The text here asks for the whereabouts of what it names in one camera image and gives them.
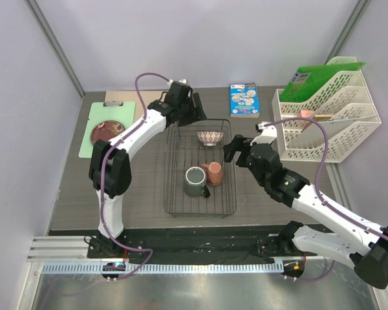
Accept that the red floral plate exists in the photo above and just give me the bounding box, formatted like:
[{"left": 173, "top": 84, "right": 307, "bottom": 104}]
[{"left": 90, "top": 120, "right": 126, "bottom": 146}]

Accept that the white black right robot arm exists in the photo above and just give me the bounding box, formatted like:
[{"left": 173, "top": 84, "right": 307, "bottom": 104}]
[{"left": 223, "top": 135, "right": 388, "bottom": 289}]

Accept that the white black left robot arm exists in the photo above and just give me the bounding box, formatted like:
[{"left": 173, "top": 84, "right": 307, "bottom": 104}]
[{"left": 89, "top": 79, "right": 206, "bottom": 258}]

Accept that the white bowl red diamond pattern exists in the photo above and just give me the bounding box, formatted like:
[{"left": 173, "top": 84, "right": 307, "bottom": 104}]
[{"left": 197, "top": 131, "right": 224, "bottom": 147}]

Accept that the pink dotted ceramic mug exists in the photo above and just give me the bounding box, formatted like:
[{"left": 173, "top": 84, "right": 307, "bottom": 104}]
[{"left": 200, "top": 161, "right": 223, "bottom": 186}]

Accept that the blue picture book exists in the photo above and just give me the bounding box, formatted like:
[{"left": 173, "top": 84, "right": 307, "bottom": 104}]
[{"left": 230, "top": 83, "right": 260, "bottom": 118}]

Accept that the grey ceramic mug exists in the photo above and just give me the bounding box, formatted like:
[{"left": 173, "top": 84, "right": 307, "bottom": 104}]
[{"left": 184, "top": 167, "right": 211, "bottom": 198}]

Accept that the light green clipboard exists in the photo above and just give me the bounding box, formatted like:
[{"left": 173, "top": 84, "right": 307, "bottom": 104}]
[{"left": 78, "top": 101, "right": 135, "bottom": 159}]

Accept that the white plastic file organizer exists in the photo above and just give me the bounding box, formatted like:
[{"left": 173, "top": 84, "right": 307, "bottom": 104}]
[{"left": 272, "top": 70, "right": 382, "bottom": 163}]

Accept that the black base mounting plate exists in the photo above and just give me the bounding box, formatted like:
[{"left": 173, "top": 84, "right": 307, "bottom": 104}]
[{"left": 83, "top": 225, "right": 303, "bottom": 265}]

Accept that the green plastic folder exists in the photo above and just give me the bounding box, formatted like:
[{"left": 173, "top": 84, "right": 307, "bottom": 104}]
[{"left": 279, "top": 61, "right": 366, "bottom": 103}]

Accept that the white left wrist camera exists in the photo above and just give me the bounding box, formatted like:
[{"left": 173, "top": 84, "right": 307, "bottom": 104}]
[{"left": 167, "top": 79, "right": 188, "bottom": 86}]

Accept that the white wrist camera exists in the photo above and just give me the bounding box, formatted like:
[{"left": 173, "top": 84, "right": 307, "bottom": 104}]
[
  {"left": 251, "top": 121, "right": 277, "bottom": 145},
  {"left": 167, "top": 79, "right": 188, "bottom": 86}
]

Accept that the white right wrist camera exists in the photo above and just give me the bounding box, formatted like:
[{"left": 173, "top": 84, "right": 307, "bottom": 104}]
[{"left": 251, "top": 121, "right": 277, "bottom": 145}]

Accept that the grey wire dish rack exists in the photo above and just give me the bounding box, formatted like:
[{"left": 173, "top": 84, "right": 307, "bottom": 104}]
[{"left": 164, "top": 119, "right": 237, "bottom": 217}]

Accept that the white slotted cable duct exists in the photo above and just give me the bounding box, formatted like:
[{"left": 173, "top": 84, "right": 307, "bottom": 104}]
[{"left": 41, "top": 261, "right": 284, "bottom": 275}]

